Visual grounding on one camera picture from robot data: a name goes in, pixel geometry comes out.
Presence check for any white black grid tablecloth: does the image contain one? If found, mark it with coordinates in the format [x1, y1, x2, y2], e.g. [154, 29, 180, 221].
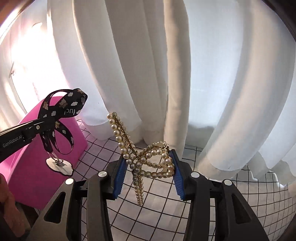
[73, 120, 295, 240]

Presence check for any pearl hair claw clip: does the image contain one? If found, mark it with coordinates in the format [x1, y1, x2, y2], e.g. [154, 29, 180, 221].
[107, 112, 175, 205]

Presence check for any pink storage box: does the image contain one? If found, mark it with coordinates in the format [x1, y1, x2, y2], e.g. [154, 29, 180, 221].
[1, 100, 87, 209]

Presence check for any person's left hand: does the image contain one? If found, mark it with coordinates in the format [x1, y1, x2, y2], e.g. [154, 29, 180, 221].
[1, 174, 25, 237]

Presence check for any black patterned lanyard with badge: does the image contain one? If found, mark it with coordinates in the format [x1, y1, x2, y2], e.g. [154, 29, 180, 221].
[36, 87, 88, 177]

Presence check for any white curtain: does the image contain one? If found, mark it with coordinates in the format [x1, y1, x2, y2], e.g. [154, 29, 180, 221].
[1, 1, 295, 185]

